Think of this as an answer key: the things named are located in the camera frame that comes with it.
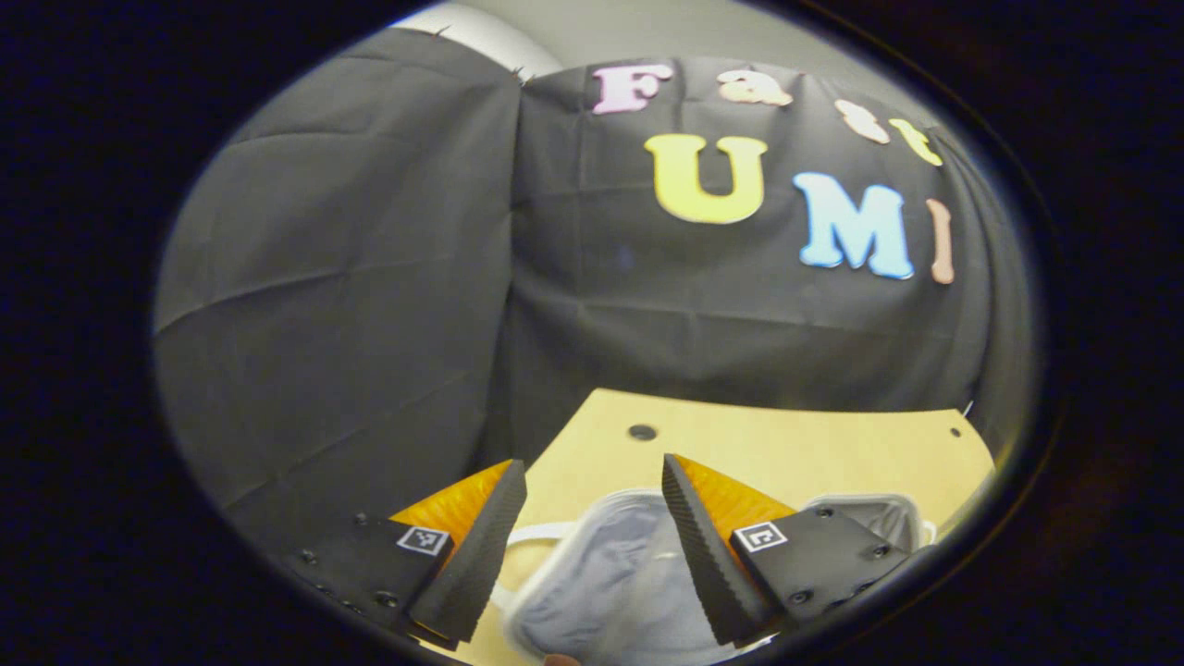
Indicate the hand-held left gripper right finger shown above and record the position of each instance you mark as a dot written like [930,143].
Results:
[703,555]

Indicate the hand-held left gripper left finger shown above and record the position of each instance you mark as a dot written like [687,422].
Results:
[476,555]

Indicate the white suitcase with grey lining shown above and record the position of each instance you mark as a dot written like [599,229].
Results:
[610,573]

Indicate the black backdrop cloth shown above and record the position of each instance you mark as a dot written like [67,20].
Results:
[370,277]

